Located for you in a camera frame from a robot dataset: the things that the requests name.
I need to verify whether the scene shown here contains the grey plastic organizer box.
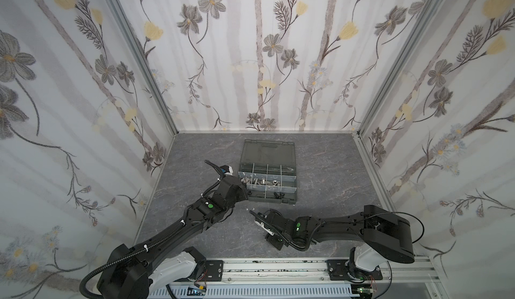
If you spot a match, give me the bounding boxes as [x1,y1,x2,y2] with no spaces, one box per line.
[238,139,298,205]

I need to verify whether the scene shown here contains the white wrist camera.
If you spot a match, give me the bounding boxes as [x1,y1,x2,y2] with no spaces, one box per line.
[221,165,233,175]
[256,221,275,236]

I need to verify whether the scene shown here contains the white perforated cable duct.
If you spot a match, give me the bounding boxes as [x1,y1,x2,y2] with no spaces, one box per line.
[149,284,359,298]

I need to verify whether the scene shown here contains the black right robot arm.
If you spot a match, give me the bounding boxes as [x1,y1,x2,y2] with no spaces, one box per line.
[251,205,420,279]

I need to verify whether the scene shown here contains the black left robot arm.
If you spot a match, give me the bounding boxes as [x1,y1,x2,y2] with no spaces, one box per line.
[79,160,248,298]

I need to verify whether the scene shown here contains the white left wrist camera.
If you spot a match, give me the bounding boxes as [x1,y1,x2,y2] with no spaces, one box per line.
[221,165,233,175]

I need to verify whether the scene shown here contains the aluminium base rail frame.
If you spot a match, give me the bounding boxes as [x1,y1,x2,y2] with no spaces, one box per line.
[112,257,447,299]

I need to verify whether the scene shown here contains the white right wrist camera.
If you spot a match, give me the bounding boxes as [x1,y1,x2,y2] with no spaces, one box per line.
[256,221,275,236]

